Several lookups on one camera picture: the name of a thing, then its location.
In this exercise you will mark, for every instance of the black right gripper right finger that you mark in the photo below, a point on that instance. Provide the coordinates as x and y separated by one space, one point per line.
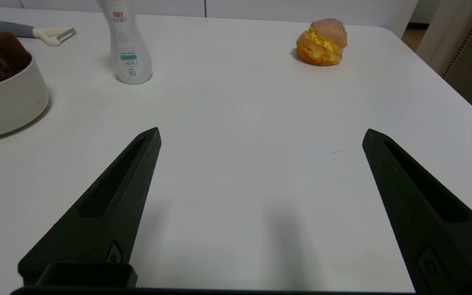
432 221

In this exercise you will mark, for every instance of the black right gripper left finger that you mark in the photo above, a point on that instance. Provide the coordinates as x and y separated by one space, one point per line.
109 213

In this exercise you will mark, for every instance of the beige bowl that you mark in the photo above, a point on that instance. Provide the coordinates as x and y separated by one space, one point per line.
10 106

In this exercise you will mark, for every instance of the clear white spray bottle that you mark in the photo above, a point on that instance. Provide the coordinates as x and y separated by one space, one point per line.
129 61

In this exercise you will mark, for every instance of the cream filled bread bun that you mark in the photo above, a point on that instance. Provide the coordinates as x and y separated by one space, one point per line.
322 45

